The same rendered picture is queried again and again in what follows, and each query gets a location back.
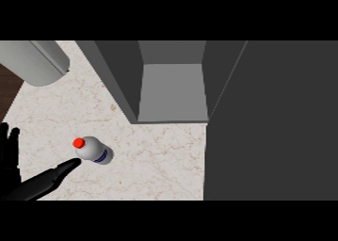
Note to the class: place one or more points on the grey open cabinet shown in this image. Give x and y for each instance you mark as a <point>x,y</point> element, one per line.
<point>171,91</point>

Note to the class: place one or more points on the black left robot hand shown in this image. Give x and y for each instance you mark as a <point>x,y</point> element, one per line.
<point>27,188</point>

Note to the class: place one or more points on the pale grey cylindrical appliance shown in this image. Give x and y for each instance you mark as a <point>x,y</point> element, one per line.
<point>31,61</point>

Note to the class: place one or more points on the white bottle with red cap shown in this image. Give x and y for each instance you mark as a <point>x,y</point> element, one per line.
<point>93,151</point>

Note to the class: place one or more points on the dark grey cabinet door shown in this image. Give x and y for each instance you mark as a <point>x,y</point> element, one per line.
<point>278,125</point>

